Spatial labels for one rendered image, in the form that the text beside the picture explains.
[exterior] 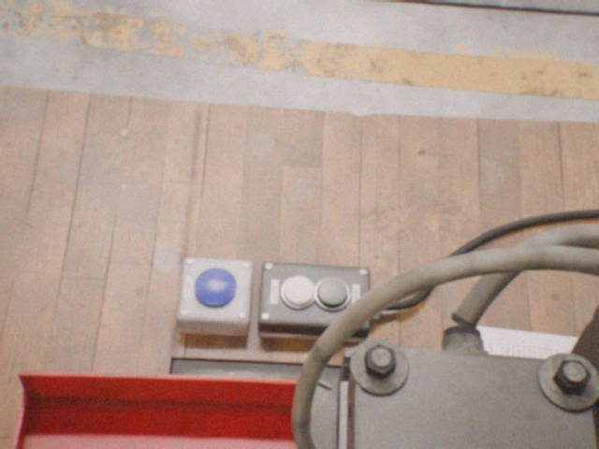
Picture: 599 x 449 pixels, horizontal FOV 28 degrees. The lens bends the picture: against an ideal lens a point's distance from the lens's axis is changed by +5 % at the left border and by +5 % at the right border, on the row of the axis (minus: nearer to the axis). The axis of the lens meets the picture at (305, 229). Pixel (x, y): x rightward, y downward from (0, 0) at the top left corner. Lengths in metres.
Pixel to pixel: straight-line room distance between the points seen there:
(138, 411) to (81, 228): 0.20
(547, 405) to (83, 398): 0.70
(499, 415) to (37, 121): 0.88
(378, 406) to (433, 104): 1.98
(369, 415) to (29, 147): 0.85
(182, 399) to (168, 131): 0.31
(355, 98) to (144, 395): 1.41
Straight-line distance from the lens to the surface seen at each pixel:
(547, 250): 0.47
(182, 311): 1.11
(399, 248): 1.19
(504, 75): 2.48
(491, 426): 0.45
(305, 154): 1.24
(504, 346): 1.15
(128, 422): 1.10
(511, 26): 2.56
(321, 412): 1.10
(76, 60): 2.46
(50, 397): 1.11
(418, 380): 0.46
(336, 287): 1.11
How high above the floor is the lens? 1.93
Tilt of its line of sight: 60 degrees down
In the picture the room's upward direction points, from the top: 5 degrees clockwise
